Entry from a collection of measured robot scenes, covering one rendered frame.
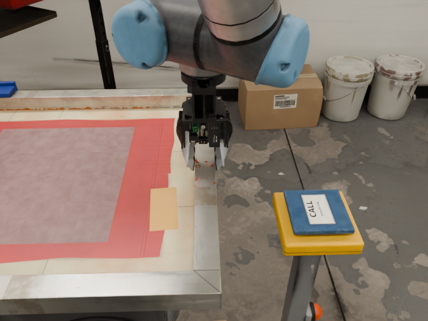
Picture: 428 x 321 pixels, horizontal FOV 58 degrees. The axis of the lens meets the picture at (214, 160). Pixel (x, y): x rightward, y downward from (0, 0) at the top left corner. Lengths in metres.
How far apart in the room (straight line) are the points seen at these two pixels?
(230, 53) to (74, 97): 0.65
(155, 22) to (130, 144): 0.44
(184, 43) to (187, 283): 0.31
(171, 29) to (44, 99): 0.62
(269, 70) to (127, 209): 0.40
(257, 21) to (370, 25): 2.60
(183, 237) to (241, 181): 1.58
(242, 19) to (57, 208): 0.50
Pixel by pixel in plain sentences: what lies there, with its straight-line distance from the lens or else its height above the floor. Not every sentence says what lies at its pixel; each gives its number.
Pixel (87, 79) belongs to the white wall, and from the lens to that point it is 2.99.
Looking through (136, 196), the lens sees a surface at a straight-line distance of 0.73.
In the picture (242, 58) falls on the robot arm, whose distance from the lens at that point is 0.41.
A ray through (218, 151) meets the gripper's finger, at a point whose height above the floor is 1.01.
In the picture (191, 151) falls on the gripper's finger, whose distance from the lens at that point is 0.72.
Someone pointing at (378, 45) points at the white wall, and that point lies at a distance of 3.04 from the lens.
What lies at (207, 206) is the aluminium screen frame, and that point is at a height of 0.99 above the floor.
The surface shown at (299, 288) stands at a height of 0.77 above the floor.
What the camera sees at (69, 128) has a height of 0.96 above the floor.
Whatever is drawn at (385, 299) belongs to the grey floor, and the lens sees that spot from 1.85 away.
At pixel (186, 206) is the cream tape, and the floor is 0.96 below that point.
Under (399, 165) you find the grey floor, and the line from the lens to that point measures 2.56.
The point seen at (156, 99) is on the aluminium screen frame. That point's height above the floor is 0.98.
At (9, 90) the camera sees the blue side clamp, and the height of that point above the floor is 1.00.
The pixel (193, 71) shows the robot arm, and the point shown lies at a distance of 0.59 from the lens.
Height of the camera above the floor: 1.44
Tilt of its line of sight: 38 degrees down
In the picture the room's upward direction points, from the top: straight up
